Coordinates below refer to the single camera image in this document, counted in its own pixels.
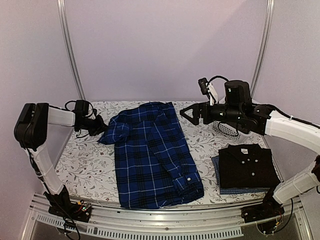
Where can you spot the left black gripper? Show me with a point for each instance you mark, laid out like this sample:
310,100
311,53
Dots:
101,127

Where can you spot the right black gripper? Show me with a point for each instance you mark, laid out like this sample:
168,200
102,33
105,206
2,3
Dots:
197,107

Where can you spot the blue plaid long sleeve shirt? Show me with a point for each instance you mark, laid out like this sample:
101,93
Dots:
153,164

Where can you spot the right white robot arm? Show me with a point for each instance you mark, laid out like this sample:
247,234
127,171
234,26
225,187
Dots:
262,119

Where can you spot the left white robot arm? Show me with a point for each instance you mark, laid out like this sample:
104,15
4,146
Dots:
31,130

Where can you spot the white plastic basket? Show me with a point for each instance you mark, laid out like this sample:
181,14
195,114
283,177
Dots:
234,134

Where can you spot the floral tablecloth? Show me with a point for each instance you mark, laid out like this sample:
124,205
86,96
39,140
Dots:
87,168

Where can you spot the folded black shirt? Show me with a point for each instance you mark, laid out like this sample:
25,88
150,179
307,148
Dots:
246,166

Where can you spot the folded blue checked shirt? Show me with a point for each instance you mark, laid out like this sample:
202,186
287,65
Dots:
232,191

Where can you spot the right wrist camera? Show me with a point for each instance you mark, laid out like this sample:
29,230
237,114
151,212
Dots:
207,89

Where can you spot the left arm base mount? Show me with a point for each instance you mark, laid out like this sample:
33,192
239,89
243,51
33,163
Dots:
61,206

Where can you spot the aluminium front rail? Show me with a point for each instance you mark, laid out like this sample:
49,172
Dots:
185,222

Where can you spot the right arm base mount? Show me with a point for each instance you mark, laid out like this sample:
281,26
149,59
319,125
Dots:
269,208

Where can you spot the left aluminium post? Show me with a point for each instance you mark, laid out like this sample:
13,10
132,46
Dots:
63,18

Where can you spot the aluminium post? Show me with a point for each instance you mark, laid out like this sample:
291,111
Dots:
63,18
270,6

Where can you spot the right aluminium post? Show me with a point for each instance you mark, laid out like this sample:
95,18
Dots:
270,6

